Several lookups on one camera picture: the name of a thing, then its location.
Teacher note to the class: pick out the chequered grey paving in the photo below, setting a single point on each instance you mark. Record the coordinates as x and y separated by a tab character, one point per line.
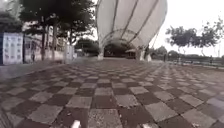
113	86

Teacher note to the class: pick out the white canopy structure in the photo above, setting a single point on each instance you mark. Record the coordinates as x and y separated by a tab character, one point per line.
133	23

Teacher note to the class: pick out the pale building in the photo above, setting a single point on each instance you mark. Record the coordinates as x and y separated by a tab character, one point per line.
50	41

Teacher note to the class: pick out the robot's own part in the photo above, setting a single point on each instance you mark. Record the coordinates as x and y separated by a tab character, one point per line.
76	124
146	126

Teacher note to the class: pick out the group of dark trees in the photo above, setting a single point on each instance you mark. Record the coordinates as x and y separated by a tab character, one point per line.
56	16

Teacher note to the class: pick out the low railing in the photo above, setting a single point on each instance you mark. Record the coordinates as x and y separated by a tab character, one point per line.
196	61

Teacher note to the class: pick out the trees with sparse crowns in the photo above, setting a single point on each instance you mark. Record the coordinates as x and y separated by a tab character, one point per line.
195	37

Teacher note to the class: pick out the white notice board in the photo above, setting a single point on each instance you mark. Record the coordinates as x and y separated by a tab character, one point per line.
11	48

